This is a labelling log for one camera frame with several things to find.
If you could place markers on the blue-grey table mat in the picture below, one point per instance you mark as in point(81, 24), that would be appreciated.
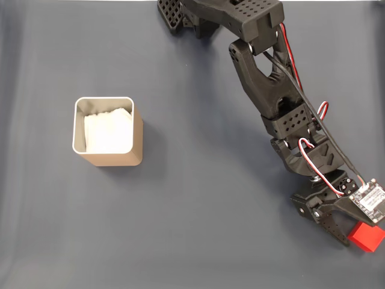
point(180, 195)

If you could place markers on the beige square box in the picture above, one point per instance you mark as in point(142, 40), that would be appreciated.
point(136, 141)

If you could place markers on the white tissue paper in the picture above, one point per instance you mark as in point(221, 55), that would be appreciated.
point(108, 132)

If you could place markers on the red cube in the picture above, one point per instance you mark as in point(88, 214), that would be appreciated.
point(365, 238)

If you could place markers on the camera circuit board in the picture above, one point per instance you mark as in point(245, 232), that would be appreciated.
point(371, 201)

